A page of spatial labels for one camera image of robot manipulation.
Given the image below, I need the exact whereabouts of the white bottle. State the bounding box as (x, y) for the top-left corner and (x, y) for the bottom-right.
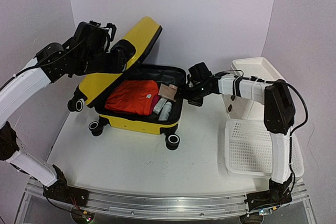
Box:
(158, 102), (172, 121)

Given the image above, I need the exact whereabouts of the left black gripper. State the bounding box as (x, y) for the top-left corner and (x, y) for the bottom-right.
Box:
(73, 49), (125, 75)

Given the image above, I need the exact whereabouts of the pink garment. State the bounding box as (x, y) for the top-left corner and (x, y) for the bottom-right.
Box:
(150, 94), (161, 114)

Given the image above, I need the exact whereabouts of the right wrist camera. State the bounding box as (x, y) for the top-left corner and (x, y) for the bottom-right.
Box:
(186, 74), (199, 89)

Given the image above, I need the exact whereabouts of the yellow cartoon print suitcase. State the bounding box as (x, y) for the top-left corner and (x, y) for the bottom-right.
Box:
(67, 17), (186, 151)

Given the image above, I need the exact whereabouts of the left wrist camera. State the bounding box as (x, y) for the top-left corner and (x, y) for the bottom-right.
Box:
(89, 20), (117, 44)

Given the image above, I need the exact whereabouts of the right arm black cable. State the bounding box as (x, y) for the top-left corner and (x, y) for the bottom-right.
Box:
(209, 70), (308, 133)

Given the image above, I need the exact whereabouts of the white perforated plastic basket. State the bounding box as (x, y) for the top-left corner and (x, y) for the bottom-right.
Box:
(224, 119), (305, 177)

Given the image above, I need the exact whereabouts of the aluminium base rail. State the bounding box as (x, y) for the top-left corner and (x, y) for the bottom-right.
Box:
(26, 178), (316, 223)

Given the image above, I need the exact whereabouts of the white drawer cabinet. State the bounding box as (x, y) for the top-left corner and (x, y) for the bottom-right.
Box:
(223, 56), (290, 125)

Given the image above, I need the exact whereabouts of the orange garment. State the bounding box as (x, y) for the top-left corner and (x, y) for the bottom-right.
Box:
(104, 80), (159, 115)

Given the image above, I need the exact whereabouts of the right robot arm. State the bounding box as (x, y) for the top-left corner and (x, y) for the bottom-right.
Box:
(178, 72), (296, 212)

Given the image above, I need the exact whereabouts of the white cosmetic tube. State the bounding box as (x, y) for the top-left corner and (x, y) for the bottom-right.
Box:
(153, 98), (167, 114)

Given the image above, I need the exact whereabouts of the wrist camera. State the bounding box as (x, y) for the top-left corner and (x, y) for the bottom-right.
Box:
(186, 74), (199, 89)
(89, 20), (117, 44)

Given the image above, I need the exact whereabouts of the brown flat pouch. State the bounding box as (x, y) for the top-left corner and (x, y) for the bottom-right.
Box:
(158, 83), (178, 102)

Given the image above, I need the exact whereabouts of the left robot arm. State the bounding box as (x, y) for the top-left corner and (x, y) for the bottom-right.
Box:
(1, 21), (126, 203)

